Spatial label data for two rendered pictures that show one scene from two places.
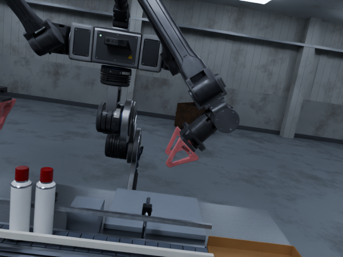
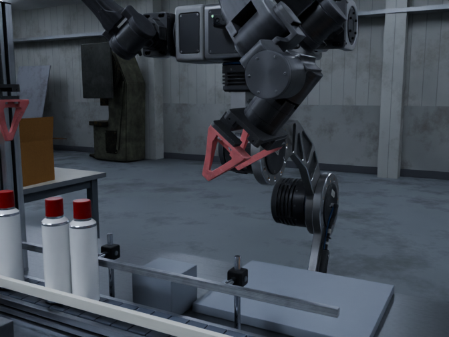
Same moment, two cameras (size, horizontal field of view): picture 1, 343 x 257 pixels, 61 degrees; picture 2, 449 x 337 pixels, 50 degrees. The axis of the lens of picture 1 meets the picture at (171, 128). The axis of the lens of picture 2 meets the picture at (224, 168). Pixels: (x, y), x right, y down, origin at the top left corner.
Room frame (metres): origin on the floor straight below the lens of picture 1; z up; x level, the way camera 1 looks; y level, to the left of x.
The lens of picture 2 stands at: (0.12, -0.38, 1.28)
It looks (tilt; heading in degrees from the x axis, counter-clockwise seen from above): 9 degrees down; 31
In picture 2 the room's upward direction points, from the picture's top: straight up
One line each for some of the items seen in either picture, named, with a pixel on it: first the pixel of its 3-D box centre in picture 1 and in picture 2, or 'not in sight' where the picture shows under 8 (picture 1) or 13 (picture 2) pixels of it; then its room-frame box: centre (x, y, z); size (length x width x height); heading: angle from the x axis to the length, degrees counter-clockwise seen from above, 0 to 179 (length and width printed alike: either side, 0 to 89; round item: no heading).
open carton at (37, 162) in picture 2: not in sight; (13, 148); (1.86, 2.12, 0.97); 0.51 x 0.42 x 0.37; 8
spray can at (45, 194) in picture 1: (44, 203); (84, 252); (0.74, 0.32, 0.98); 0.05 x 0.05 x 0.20
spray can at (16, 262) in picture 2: not in sight; (8, 239); (0.72, 0.52, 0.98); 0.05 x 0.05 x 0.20
